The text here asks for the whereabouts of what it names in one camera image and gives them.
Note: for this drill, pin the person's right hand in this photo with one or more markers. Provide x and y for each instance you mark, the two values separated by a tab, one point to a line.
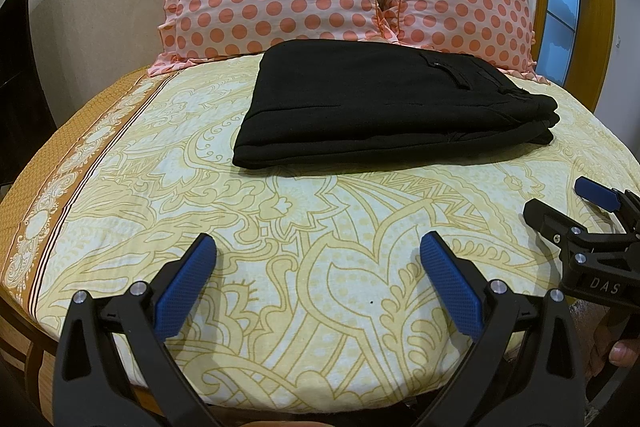
622	353

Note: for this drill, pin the wooden window frame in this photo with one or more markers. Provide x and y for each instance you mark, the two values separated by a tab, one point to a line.
597	32

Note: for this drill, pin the black furniture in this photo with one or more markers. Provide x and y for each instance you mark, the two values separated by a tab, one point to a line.
20	82

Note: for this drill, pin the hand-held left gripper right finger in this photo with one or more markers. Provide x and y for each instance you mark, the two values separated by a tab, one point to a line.
450	287

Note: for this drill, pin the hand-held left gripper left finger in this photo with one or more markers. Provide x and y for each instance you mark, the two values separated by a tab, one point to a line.
187	287

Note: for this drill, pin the yellow patterned bed sheet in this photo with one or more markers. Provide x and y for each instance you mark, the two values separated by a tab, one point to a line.
300	227

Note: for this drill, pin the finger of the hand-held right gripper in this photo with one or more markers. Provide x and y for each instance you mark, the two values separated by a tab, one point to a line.
595	193
545	214

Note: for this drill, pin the black pants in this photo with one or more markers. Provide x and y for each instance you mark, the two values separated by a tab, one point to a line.
375	107

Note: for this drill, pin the wooden bed frame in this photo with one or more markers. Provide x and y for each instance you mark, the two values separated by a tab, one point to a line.
20	352

